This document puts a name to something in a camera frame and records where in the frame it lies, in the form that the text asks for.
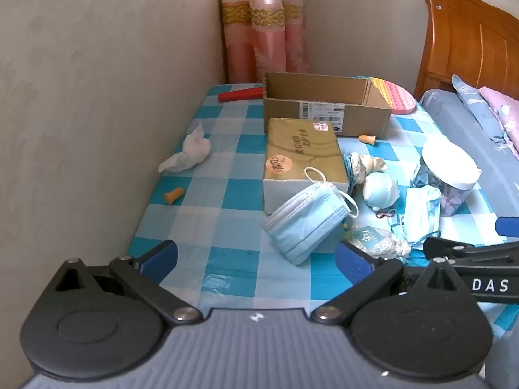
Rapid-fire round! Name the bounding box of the clear jar with white lid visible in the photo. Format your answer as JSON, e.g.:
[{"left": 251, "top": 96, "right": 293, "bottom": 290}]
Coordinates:
[{"left": 409, "top": 140, "right": 482, "bottom": 216}]

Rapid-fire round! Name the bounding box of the white wrapper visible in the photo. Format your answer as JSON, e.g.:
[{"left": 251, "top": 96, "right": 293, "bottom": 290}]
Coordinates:
[{"left": 344, "top": 152, "right": 388, "bottom": 179}]

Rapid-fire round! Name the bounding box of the blue face mask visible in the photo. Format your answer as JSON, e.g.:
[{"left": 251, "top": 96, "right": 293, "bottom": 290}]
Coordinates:
[
  {"left": 387, "top": 185, "right": 442, "bottom": 248},
  {"left": 261, "top": 167, "right": 359, "bottom": 267}
]

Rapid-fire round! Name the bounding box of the pink pillow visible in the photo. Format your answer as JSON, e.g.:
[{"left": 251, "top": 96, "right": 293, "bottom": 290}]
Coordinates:
[{"left": 478, "top": 86, "right": 519, "bottom": 147}]

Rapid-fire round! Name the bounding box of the wooden headboard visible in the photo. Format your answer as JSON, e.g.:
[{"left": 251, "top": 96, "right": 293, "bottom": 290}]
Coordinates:
[{"left": 414, "top": 0, "right": 519, "bottom": 100}]

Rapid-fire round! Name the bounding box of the rainbow pop bubble toy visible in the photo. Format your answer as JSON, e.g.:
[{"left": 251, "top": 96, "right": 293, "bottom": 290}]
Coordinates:
[{"left": 351, "top": 75, "right": 416, "bottom": 115}]

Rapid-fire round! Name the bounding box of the patterned fabric sachet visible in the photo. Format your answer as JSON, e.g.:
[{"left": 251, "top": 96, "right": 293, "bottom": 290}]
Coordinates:
[{"left": 351, "top": 225, "right": 412, "bottom": 258}]

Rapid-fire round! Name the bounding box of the blue checked tablecloth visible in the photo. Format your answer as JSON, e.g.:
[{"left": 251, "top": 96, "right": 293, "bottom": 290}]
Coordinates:
[{"left": 127, "top": 83, "right": 519, "bottom": 339}]

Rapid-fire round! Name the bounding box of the cardboard box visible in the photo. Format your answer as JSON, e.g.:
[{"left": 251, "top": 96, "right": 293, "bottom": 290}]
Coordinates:
[{"left": 263, "top": 72, "right": 393, "bottom": 137}]

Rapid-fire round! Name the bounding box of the white tissue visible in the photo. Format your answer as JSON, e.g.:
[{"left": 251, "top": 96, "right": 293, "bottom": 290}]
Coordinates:
[{"left": 158, "top": 122, "right": 211, "bottom": 173}]

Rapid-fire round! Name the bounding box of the gold tissue pack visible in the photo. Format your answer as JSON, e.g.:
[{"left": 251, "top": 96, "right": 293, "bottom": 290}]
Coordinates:
[{"left": 263, "top": 117, "right": 351, "bottom": 215}]

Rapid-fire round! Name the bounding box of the red-handled tool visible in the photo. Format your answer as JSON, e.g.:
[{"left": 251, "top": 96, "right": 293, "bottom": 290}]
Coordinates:
[{"left": 218, "top": 86, "right": 265, "bottom": 103}]

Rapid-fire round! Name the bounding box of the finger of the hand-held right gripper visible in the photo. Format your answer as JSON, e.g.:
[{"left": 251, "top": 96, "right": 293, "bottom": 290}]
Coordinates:
[
  {"left": 496, "top": 217, "right": 519, "bottom": 236},
  {"left": 423, "top": 236, "right": 519, "bottom": 269}
]

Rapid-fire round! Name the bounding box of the pale blue squishy toy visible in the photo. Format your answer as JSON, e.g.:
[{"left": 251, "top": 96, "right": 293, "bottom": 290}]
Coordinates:
[{"left": 362, "top": 172, "right": 400, "bottom": 211}]

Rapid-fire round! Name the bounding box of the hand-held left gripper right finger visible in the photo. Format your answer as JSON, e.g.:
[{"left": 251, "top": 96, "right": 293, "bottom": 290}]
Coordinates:
[{"left": 311, "top": 240, "right": 473, "bottom": 325}]

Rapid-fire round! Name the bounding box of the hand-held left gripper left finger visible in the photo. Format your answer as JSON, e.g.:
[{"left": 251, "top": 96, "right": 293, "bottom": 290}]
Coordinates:
[{"left": 54, "top": 240, "right": 203, "bottom": 325}]

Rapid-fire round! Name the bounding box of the pink curtain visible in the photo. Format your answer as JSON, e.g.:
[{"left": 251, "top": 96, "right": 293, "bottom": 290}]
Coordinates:
[{"left": 218, "top": 0, "right": 311, "bottom": 84}]

